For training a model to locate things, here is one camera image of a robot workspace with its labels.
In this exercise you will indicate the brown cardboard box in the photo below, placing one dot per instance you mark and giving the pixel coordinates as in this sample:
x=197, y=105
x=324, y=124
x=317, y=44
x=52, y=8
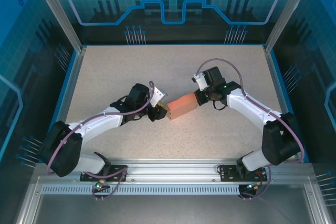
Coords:
x=181, y=106

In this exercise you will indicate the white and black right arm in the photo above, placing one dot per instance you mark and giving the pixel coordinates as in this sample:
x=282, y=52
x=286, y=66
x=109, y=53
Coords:
x=281, y=142

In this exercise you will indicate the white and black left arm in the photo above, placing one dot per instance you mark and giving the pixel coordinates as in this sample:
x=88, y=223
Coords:
x=63, y=150

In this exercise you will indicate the small connector with green light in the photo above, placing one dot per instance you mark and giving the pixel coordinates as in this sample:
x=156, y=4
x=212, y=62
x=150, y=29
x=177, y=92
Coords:
x=100, y=184
x=254, y=186

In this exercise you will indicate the wide aluminium extrusion rail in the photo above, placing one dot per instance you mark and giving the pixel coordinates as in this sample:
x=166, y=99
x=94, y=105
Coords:
x=170, y=169

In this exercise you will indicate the slim aluminium table-edge rail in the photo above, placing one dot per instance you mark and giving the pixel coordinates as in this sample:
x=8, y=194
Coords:
x=68, y=98

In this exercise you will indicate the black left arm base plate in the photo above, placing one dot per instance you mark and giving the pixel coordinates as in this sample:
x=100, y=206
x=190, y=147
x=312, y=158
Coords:
x=118, y=175

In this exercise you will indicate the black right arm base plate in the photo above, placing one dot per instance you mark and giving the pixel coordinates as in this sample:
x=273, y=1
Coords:
x=228, y=172

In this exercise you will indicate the blue circuit-print enclosure panel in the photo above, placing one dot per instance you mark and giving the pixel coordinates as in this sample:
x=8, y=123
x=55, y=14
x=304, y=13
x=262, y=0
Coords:
x=315, y=64
x=23, y=64

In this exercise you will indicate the aluminium upright post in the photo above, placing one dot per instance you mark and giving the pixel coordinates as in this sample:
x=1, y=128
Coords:
x=288, y=11
x=57, y=11

